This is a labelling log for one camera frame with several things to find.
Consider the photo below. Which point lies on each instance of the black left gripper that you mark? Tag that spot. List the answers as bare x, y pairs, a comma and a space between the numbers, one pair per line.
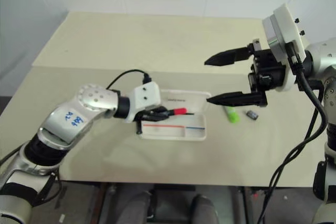
139, 125

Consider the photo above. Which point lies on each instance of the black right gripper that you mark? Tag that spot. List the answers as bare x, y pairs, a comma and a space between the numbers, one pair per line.
269, 73

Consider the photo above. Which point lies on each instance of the red capped marker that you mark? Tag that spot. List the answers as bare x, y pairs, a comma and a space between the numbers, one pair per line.
179, 110

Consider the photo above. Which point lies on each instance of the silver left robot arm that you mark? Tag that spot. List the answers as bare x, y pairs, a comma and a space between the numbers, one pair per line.
92, 100

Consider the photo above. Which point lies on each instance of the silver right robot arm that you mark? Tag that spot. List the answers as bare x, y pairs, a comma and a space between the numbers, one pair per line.
324, 58

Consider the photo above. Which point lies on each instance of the white open pencil case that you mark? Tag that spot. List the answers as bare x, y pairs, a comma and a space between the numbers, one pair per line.
173, 132

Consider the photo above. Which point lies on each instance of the green marker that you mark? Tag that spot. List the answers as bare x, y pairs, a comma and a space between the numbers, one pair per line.
233, 116

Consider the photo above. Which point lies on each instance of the dark grey rounded shape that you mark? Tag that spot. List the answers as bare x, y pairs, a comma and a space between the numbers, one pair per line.
203, 208

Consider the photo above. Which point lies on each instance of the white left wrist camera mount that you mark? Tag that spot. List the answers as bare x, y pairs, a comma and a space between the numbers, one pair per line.
145, 98

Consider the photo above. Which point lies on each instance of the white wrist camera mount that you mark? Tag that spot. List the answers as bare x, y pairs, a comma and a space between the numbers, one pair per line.
145, 98
286, 32

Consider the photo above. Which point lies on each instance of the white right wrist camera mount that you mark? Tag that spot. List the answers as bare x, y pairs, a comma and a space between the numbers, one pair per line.
286, 32

